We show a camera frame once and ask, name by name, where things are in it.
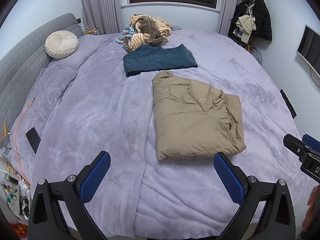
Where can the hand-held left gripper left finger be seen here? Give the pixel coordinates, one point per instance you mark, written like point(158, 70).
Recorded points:
point(96, 172)

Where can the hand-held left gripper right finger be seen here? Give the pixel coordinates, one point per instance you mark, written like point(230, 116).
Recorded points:
point(228, 177)

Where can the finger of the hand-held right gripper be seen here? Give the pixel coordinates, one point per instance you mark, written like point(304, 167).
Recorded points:
point(311, 142)
point(293, 143)

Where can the beige puffer jacket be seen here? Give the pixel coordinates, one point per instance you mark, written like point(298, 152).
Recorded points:
point(195, 122)

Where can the person's right forearm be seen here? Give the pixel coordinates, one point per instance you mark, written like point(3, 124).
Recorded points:
point(311, 205)

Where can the brown striped plush clothes pile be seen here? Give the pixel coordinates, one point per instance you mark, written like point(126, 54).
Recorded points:
point(147, 27)

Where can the bed with lavender blanket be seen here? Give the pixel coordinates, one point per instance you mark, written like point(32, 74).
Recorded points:
point(87, 105)

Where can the black phone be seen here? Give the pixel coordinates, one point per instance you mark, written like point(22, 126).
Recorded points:
point(33, 140)

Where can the cluttered bedside table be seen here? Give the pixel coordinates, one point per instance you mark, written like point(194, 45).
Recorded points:
point(12, 187)

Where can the red box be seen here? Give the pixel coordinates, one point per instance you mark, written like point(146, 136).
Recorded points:
point(19, 230)

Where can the floor fan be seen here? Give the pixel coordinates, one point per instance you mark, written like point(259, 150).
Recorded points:
point(256, 55)

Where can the beige hanging quilted jacket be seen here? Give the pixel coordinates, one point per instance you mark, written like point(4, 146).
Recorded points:
point(246, 26)

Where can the folded blue jeans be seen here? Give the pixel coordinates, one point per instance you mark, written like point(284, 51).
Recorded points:
point(155, 60)

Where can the black hanging coat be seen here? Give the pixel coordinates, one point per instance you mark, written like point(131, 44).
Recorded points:
point(263, 17)

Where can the round cream pillow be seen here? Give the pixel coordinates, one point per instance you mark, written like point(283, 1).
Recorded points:
point(61, 45)

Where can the grey quilted headboard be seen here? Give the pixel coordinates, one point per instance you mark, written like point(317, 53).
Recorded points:
point(22, 62)

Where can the colourful printed cloth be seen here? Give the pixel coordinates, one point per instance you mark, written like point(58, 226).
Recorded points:
point(121, 40)

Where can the yellow bedside items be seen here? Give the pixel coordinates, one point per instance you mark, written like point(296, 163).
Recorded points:
point(91, 31)

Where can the grey flat cloth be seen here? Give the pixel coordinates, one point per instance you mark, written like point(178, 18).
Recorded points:
point(177, 27)

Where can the white wall monitor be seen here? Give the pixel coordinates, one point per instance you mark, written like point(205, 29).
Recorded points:
point(310, 47)

